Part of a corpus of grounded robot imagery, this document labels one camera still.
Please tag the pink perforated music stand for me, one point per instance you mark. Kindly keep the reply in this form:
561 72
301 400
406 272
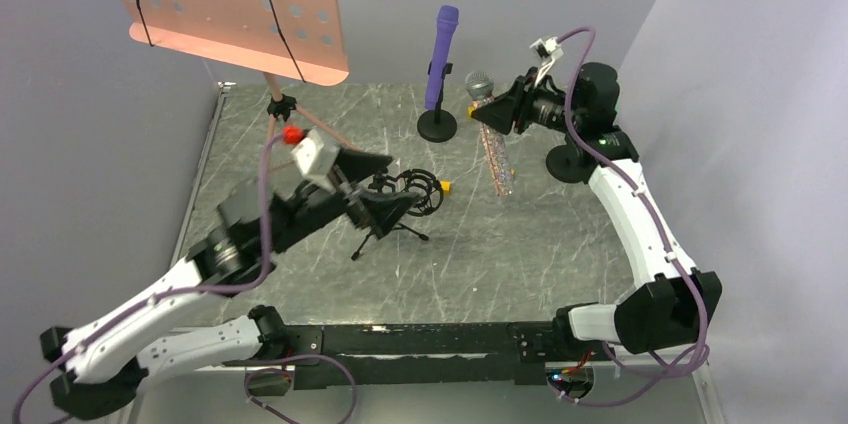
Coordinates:
295 39

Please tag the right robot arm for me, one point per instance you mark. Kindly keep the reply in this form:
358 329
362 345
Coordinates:
672 301

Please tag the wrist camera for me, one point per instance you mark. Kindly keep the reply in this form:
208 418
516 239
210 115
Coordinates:
548 51
311 149

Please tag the glitter silver microphone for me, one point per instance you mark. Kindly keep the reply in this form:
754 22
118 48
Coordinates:
493 136

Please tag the purple microphone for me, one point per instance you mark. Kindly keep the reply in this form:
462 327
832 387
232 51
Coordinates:
446 24

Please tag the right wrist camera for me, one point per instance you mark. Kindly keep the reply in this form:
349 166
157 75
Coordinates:
548 51

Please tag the black round-base clip stand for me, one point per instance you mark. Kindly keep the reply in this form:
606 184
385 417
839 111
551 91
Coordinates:
568 163

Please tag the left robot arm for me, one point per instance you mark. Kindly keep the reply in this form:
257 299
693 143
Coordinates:
106 364

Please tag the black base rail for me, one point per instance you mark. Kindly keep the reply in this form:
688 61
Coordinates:
522 353

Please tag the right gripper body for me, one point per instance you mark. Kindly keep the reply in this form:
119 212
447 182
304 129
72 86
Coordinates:
523 107

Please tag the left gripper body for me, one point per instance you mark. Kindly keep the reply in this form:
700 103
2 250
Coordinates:
351 193

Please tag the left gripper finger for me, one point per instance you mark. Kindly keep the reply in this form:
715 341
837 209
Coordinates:
356 165
382 211

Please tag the aluminium table frame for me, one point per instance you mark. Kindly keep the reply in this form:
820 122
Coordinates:
229 155

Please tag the black round-base clamp stand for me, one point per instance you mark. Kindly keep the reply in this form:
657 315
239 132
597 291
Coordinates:
438 125

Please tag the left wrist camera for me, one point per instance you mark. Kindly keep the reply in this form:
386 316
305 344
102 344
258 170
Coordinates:
311 149

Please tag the black shock mount tripod stand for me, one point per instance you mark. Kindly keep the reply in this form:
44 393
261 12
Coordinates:
415 180

